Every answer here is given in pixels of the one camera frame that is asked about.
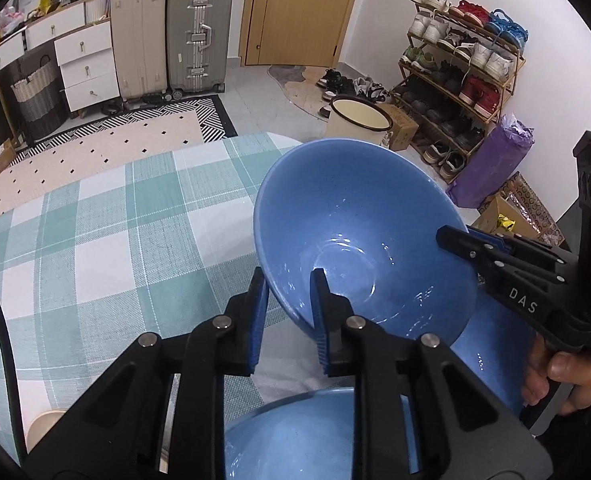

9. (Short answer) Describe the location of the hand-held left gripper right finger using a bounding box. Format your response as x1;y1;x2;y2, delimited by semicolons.
309;267;556;480

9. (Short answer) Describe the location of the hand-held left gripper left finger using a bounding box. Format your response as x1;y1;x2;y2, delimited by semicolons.
23;266;270;480

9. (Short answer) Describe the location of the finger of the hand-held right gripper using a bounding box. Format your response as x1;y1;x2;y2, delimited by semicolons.
436;225;566;286
468;227;579;267

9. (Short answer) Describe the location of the blue bowl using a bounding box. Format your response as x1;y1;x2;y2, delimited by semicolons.
253;137;479;350
449;287;539;417
223;386;426;480

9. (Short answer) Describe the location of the person's right hand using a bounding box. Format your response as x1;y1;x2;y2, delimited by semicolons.
522;335;591;417

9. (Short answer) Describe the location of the brown cardboard carton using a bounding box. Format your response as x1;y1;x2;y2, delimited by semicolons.
469;194;521;241

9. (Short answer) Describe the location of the patterned gift box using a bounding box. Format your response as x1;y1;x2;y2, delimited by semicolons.
498;171;567;247

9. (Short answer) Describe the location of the purple bag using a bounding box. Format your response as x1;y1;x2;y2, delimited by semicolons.
445;114;535;209

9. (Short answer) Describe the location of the wooden shoe rack with shoes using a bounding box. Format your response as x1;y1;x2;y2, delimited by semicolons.
393;0;529;183

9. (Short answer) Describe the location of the small brown cardboard box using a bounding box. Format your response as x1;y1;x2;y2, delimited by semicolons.
377;104;420;152

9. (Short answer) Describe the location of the teal checked tablecloth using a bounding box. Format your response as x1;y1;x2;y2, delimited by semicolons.
0;132;456;480

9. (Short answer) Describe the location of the cream basin with dark rim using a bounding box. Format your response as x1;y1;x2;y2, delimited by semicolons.
327;95;394;147

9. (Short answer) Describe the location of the black and cream patterned rug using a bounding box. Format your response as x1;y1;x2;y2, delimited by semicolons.
0;94;239;226

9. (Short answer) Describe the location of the grey and beige door mat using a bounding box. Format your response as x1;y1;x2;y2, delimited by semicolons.
267;64;337;122

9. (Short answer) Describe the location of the wooden door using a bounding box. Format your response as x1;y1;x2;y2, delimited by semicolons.
239;0;367;67

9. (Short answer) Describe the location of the printed cardboard box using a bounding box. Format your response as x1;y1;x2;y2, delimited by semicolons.
0;139;17;175

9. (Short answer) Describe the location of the silver suitcase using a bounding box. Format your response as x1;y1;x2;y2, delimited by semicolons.
167;0;235;101

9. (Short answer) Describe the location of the beige suitcase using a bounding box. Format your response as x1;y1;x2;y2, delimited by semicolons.
110;0;171;102

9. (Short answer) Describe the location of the woven laundry basket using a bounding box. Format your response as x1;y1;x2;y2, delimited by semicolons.
10;55;70;142

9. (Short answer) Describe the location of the white drawer desk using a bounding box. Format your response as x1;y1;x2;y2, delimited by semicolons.
0;1;121;113

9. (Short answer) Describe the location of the white plastic bag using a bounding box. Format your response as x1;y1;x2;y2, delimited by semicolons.
0;5;26;31

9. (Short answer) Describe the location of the black cable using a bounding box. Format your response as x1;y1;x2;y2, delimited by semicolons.
0;252;29;466

